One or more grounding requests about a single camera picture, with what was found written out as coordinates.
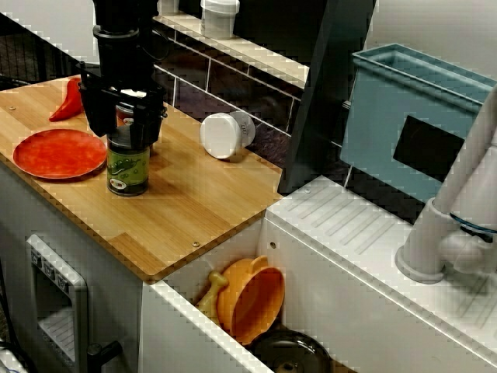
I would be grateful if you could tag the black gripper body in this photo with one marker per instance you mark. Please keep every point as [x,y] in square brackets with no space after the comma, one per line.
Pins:
[116,85]

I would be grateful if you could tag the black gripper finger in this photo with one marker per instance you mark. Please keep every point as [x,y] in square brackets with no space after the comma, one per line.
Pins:
[100,116]
[147,126]

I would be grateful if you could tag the red toy chili pepper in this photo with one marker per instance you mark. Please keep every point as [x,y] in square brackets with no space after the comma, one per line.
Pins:
[64,109]

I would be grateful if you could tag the green label toy can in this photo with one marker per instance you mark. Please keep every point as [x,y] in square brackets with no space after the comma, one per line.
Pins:
[128,171]

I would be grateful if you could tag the red round plate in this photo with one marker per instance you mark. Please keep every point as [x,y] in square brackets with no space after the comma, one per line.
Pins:
[58,155]

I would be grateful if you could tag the dark tiled backsplash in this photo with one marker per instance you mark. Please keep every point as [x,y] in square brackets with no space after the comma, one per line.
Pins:
[202,85]

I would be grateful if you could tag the white lidded jar with print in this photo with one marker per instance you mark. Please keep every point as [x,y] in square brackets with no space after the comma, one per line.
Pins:
[217,136]

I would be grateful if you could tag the wooden counter board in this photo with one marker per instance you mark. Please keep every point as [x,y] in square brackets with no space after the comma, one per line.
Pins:
[186,202]

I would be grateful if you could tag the white container on shelf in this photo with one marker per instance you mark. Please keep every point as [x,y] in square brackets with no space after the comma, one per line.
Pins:
[169,5]

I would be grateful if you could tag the plain white lidded jar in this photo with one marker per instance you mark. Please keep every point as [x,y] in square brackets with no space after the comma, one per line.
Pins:
[219,19]

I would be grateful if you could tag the beige shelf ledge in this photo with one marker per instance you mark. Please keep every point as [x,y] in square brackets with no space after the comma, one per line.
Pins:
[252,54]

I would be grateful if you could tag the white kitchen cabinet body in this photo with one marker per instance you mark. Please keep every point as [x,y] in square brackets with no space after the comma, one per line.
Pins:
[116,291]

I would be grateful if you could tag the dark grey upright panel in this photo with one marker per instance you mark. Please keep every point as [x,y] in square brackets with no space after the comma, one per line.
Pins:
[322,97]

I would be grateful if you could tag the yellow toy chicken drumstick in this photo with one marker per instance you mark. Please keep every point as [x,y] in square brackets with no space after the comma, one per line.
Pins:
[211,299]

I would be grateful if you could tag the grey toy oven panel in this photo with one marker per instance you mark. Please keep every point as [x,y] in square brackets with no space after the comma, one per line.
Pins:
[79,311]

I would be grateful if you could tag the orange plastic bowl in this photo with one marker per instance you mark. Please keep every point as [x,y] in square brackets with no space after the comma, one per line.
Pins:
[252,303]

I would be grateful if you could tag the teal plastic bin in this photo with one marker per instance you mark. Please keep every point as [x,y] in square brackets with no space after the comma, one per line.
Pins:
[372,116]

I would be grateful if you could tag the white toy sink unit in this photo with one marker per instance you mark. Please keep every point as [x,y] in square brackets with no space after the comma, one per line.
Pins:
[349,291]

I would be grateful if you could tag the black pot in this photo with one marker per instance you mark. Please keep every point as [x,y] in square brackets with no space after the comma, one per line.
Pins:
[287,349]

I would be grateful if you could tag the grey toy faucet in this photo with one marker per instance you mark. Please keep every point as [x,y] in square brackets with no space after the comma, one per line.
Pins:
[427,241]

